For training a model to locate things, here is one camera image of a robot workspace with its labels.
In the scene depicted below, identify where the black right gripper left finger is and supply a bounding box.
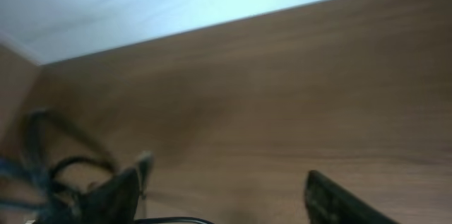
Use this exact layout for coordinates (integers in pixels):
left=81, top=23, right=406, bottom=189
left=76, top=168, right=140, bottom=224

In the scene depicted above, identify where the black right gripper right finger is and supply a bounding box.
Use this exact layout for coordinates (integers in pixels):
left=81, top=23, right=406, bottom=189
left=304, top=170, right=398, bottom=224

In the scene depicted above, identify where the thick black cable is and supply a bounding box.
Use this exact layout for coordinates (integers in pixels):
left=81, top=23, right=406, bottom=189
left=0, top=109, right=119, bottom=224

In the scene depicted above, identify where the black right camera cable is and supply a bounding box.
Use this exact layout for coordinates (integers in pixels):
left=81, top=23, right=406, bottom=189
left=133, top=216, right=215, bottom=224

